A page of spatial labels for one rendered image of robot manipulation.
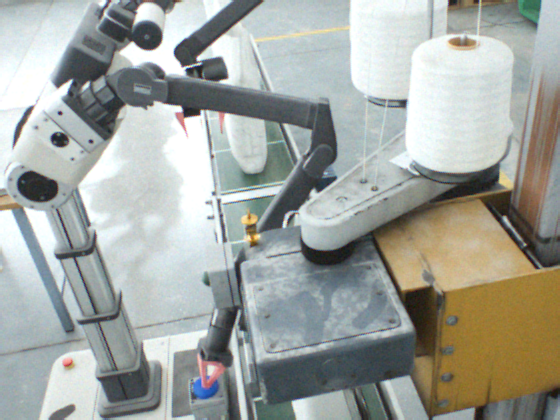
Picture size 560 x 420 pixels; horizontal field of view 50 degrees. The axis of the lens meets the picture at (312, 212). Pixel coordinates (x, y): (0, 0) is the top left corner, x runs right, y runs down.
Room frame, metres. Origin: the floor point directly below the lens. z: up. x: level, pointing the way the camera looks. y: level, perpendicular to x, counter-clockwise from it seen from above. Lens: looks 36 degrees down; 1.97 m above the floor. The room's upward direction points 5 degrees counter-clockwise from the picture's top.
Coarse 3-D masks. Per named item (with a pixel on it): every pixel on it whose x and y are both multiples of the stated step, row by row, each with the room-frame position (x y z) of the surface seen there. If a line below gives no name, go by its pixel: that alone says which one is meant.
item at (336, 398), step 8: (296, 216) 1.31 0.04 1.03; (296, 224) 1.29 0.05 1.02; (336, 392) 0.96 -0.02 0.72; (304, 400) 0.97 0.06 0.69; (312, 400) 0.96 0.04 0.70; (320, 400) 0.96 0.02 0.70; (328, 400) 0.96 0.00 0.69; (336, 400) 0.96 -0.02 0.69; (344, 400) 0.96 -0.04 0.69; (296, 408) 1.03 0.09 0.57; (304, 408) 0.97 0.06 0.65; (312, 408) 0.96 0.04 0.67; (320, 408) 0.96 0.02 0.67; (328, 408) 0.96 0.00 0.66; (336, 408) 0.96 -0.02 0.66; (344, 408) 0.96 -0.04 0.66; (296, 416) 1.04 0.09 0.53; (304, 416) 0.98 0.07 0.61; (312, 416) 0.96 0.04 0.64; (320, 416) 0.96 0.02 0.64; (328, 416) 0.96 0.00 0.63; (336, 416) 0.96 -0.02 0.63; (344, 416) 0.96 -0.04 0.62
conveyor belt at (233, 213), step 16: (224, 208) 2.32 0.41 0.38; (240, 208) 2.31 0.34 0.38; (256, 208) 2.30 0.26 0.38; (240, 224) 2.19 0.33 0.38; (240, 240) 2.07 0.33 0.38; (368, 384) 1.24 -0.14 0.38; (256, 400) 1.22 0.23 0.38; (368, 400) 1.18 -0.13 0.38; (256, 416) 1.16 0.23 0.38; (272, 416) 1.15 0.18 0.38; (288, 416) 1.15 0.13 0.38; (384, 416) 1.12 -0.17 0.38
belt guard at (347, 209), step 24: (384, 144) 0.98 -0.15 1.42; (360, 168) 0.90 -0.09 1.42; (384, 168) 0.90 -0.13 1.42; (336, 192) 0.83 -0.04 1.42; (360, 192) 0.83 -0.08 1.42; (384, 192) 0.82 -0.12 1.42; (408, 192) 0.83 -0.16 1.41; (432, 192) 0.86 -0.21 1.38; (312, 216) 0.77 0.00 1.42; (336, 216) 0.77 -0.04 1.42; (360, 216) 0.77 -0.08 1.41; (384, 216) 0.80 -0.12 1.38; (312, 240) 0.75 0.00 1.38; (336, 240) 0.75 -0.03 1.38
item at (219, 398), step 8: (216, 392) 0.90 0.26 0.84; (224, 392) 0.93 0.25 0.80; (200, 400) 0.88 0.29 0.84; (208, 400) 0.88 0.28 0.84; (216, 400) 0.88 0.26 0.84; (224, 400) 0.88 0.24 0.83; (192, 408) 0.87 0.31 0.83; (200, 408) 0.87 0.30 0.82; (208, 408) 0.87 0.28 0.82; (216, 408) 0.88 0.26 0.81; (224, 408) 0.88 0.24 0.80; (200, 416) 0.87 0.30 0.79; (208, 416) 0.87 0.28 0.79
